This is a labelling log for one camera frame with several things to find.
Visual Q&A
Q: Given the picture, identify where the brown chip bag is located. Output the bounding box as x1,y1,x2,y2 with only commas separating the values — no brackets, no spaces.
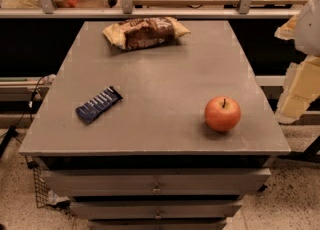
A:
103,17,190,51

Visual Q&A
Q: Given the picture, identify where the black cable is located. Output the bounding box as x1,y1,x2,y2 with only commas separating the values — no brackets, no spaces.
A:
0,76,46,158

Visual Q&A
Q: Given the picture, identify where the grey drawer cabinet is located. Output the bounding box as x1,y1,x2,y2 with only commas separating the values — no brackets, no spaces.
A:
18,20,292,230

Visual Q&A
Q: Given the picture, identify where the metal shelf rail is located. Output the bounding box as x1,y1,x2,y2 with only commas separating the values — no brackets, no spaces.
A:
0,8,300,20

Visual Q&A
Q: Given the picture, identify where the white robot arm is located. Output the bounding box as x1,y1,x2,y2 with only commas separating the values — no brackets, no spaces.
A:
274,0,320,124

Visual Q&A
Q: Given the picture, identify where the blue snack bar wrapper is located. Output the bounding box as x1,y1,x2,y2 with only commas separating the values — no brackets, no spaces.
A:
75,86,123,124

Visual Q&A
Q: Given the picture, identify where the top grey drawer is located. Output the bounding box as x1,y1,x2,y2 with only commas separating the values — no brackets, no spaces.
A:
41,168,271,197

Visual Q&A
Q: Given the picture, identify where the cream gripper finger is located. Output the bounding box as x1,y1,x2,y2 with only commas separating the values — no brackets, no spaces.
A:
275,55,320,124
274,16,297,40

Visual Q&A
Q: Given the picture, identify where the middle grey drawer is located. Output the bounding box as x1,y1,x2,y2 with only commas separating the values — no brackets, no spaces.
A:
71,200,242,220

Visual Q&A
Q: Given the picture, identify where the red apple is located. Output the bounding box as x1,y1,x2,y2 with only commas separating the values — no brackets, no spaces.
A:
204,96,241,132

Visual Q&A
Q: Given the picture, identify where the bottom grey drawer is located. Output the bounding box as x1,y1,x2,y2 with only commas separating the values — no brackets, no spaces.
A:
89,219,226,230

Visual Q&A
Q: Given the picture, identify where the grey drawer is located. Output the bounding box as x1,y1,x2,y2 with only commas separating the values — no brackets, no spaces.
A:
71,200,242,220
41,168,271,197
89,219,226,230

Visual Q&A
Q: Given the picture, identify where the wire mesh basket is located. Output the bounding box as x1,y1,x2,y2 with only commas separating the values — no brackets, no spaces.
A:
33,167,70,210

